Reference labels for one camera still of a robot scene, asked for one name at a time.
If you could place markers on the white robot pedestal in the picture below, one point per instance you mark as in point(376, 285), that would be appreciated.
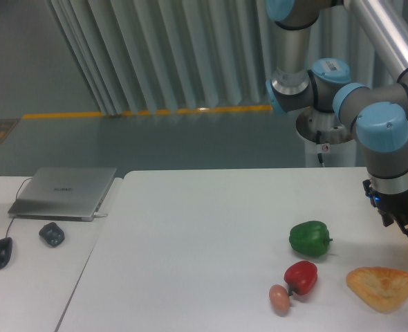
point(327, 143)

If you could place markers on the silver closed laptop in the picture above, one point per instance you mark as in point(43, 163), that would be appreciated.
point(64, 193)

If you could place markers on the black computer mouse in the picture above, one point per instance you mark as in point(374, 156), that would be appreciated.
point(6, 245)

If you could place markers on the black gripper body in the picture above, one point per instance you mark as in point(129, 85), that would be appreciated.
point(394, 204)

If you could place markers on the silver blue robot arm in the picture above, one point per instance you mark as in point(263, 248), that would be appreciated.
point(377, 119)

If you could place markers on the green bell pepper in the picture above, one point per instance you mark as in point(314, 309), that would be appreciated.
point(310, 238)

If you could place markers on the brown egg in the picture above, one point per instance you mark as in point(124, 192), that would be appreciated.
point(279, 299)

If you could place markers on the white pleated curtain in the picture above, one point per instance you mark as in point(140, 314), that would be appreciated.
point(151, 56)

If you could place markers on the red bell pepper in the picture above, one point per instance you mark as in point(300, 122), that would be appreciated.
point(301, 278)

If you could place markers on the golden flat bread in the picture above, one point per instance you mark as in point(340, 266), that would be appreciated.
point(383, 289)

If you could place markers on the dark grey small case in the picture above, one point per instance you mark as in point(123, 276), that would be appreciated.
point(52, 234)

